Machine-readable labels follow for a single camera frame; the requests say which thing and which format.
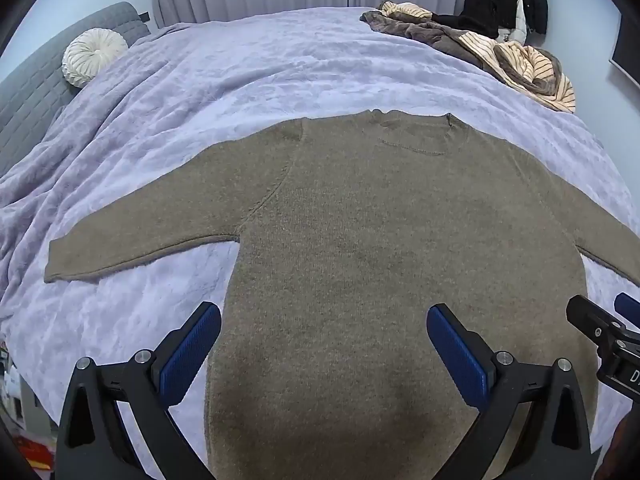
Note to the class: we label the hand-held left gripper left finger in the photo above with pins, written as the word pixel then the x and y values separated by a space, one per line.
pixel 190 355

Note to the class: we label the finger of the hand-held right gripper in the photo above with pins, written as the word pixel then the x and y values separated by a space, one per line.
pixel 627 305
pixel 587 312

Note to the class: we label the round white pleated cushion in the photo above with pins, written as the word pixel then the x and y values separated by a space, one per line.
pixel 92 57

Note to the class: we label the olive brown knit sweater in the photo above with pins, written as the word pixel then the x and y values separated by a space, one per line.
pixel 375 235

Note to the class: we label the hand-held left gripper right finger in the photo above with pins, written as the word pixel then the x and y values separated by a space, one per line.
pixel 457 355

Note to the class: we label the wall-mounted monitor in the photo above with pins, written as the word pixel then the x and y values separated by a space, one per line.
pixel 627 45

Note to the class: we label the lavender fleece blanket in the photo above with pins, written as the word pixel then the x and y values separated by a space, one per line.
pixel 225 75

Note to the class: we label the black hanging jacket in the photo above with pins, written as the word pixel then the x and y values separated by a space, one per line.
pixel 490 10

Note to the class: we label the colourful clutter beside bed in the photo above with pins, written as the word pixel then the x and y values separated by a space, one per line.
pixel 30 445

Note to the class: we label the brown striped fleece garment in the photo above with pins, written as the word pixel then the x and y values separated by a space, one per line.
pixel 520 60

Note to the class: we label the grey quilted headboard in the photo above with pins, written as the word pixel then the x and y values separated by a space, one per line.
pixel 35 95

